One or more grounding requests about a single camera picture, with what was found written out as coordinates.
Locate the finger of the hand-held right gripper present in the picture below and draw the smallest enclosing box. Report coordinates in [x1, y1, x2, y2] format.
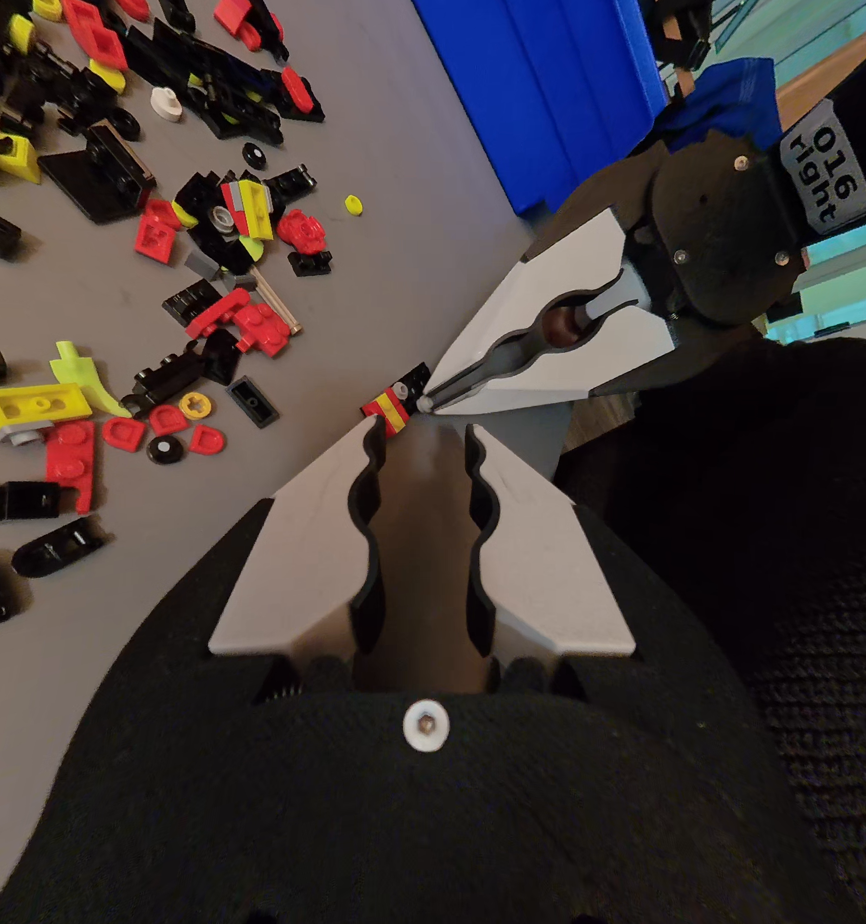
[417, 208, 641, 407]
[422, 305, 678, 418]

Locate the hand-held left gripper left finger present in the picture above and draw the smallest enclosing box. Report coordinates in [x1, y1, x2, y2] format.
[209, 416, 389, 677]

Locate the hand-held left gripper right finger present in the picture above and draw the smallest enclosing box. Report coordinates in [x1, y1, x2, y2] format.
[464, 423, 636, 677]

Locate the red yellow black lego assembly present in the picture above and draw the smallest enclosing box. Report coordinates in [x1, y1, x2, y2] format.
[361, 361, 434, 437]

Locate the pile of lego pieces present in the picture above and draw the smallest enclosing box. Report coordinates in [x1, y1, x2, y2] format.
[0, 0, 329, 629]

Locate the blue plastic bin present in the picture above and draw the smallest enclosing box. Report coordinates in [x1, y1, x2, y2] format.
[411, 0, 668, 218]

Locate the person's black knit sweater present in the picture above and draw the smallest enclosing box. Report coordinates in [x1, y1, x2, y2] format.
[552, 328, 866, 924]

